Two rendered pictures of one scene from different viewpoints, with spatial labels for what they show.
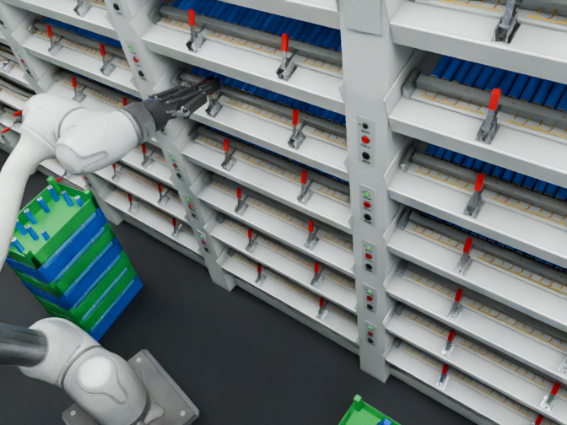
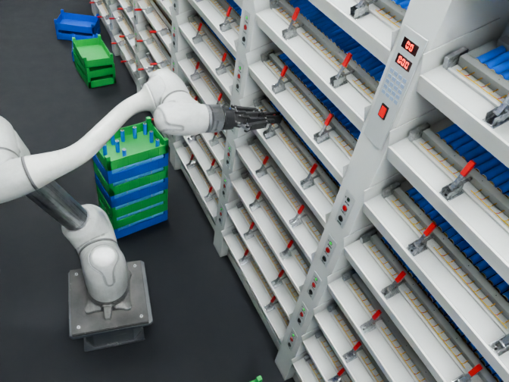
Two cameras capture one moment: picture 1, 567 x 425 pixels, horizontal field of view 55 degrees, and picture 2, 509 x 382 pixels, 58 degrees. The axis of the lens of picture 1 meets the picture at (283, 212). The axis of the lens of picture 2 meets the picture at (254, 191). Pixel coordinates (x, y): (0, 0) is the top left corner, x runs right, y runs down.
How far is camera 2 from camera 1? 0.25 m
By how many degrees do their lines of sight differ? 8
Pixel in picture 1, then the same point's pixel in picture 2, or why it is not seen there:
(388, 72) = (376, 175)
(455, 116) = (404, 226)
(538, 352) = not seen: outside the picture
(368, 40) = (373, 148)
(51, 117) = (165, 88)
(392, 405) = not seen: outside the picture
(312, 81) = (332, 152)
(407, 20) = (399, 151)
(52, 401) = (68, 260)
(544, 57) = (463, 221)
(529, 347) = not seen: outside the picture
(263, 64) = (310, 125)
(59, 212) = (142, 142)
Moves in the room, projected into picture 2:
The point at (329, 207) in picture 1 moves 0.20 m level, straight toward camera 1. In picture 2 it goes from (307, 238) to (284, 280)
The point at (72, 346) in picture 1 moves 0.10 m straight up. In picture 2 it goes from (100, 232) to (97, 214)
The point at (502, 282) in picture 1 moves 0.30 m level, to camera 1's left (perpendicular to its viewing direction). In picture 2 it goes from (385, 353) to (286, 316)
